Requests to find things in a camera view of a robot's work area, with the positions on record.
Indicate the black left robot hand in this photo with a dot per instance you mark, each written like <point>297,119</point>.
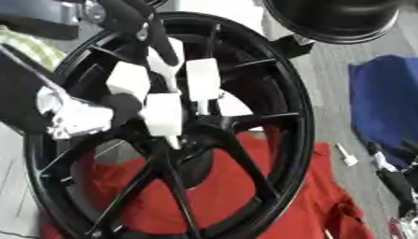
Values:
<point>22,93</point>

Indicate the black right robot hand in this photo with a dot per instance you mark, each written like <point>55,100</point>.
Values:
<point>397,183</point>

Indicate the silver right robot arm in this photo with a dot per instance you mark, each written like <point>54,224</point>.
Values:
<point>405,228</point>

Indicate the black spoked wheel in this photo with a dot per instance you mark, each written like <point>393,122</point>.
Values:
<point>256,174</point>

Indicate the black round wheel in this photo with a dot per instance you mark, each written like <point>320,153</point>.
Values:
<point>337,18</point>

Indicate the green white checked cloth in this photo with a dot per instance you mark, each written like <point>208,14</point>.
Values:
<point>30,46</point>

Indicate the blue cloth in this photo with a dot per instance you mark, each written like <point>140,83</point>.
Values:
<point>386,99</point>

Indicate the black stand bracket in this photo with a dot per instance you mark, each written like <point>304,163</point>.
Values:
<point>291,46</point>

